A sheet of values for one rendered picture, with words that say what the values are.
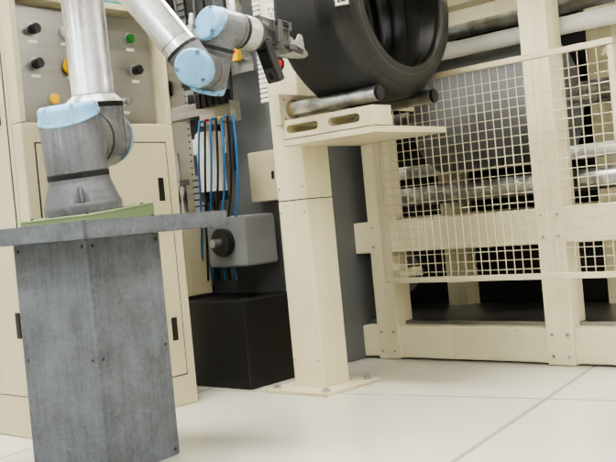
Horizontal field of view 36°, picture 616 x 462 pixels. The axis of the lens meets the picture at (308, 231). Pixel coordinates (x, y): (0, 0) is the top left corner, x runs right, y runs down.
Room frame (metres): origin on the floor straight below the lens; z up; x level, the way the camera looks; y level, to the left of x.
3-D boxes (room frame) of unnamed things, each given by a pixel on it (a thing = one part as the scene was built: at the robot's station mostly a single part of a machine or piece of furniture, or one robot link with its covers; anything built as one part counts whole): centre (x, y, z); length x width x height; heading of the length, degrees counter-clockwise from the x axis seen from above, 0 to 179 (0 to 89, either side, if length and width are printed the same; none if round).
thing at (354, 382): (3.08, 0.00, 0.01); 0.27 x 0.27 x 0.02; 48
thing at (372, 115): (2.82, -0.11, 0.83); 0.36 x 0.09 x 0.06; 48
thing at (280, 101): (3.05, -0.07, 0.90); 0.40 x 0.03 x 0.10; 138
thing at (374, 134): (2.93, -0.20, 0.80); 0.37 x 0.36 x 0.02; 138
